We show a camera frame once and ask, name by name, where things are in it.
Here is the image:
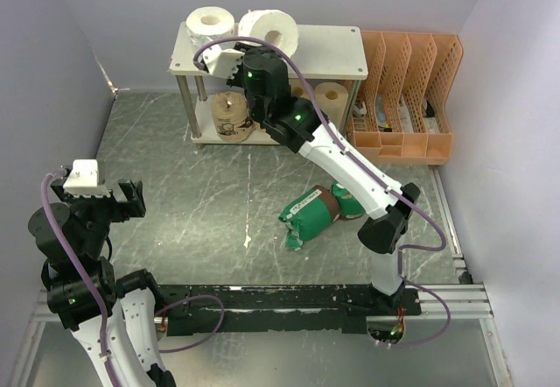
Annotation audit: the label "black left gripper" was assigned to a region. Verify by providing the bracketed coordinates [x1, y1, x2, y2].
[49, 176, 144, 254]

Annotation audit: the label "tan unwrapped paper roll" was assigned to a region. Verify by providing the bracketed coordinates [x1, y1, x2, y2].
[314, 82, 348, 129]
[289, 79, 311, 100]

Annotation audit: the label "white roll with red dots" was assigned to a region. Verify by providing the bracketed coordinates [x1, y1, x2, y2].
[237, 10, 299, 57]

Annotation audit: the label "brown roll white label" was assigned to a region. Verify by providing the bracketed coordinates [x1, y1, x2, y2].
[211, 92, 254, 143]

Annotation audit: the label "white paper roll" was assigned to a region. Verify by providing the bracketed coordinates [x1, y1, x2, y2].
[185, 6, 235, 52]

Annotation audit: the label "green roll brown band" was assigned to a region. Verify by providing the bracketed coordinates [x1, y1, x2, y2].
[278, 185, 341, 250]

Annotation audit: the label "green paper roll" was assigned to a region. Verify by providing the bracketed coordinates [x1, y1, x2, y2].
[331, 180, 365, 220]

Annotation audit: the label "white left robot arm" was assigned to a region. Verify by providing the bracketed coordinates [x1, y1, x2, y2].
[28, 173, 176, 386]

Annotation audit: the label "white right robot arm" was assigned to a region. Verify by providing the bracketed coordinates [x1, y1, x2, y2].
[227, 38, 420, 315]

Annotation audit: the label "white two-tier shelf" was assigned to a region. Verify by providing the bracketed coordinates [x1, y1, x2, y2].
[170, 22, 368, 148]

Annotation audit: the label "grey white tape dispenser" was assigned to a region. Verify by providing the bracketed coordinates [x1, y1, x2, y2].
[353, 102, 368, 118]

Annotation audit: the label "blue item in organizer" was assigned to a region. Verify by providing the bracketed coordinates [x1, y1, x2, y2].
[375, 95, 388, 128]

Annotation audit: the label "orange plastic file organizer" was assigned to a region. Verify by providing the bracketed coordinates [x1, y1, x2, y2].
[346, 31, 463, 165]

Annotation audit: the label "white packets in organizer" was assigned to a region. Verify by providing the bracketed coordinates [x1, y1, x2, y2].
[397, 102, 414, 133]

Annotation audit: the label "black item in organizer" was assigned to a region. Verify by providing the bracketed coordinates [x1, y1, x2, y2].
[424, 102, 436, 118]

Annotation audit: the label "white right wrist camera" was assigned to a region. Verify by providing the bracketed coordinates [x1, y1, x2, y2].
[200, 46, 244, 79]

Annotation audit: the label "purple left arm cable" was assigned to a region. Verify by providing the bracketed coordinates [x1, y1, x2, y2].
[41, 168, 227, 387]

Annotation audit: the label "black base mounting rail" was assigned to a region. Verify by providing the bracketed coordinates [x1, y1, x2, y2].
[156, 284, 421, 336]

